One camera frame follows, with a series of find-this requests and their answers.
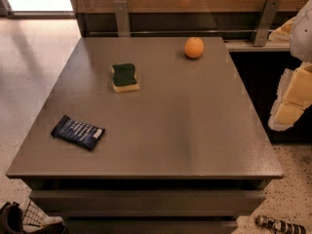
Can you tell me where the wire mesh basket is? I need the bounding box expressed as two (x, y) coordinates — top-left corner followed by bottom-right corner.
(22, 200), (46, 227)

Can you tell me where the dark blue snack packet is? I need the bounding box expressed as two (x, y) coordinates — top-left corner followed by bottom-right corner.
(51, 115), (105, 151)

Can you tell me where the left metal wall bracket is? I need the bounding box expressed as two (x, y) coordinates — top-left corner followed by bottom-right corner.
(113, 0), (131, 37)

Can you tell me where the black and silver cylindrical object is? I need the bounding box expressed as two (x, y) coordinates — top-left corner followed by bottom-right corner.
(255, 215), (308, 234)

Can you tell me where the green and yellow sponge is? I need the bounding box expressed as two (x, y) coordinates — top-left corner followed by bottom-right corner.
(111, 63), (139, 93)

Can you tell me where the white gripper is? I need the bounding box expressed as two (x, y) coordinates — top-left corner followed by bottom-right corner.
(268, 0), (312, 132)

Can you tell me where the orange fruit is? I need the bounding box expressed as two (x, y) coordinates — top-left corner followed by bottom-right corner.
(184, 37), (204, 59)

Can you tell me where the grey table with drawers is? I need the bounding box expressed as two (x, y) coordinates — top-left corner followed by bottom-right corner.
(7, 38), (283, 234)

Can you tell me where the right metal wall bracket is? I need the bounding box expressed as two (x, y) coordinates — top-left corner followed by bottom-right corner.
(251, 0), (281, 47)

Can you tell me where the metal wall bracket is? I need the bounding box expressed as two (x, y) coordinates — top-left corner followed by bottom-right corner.
(113, 0), (131, 37)
(251, 0), (281, 47)

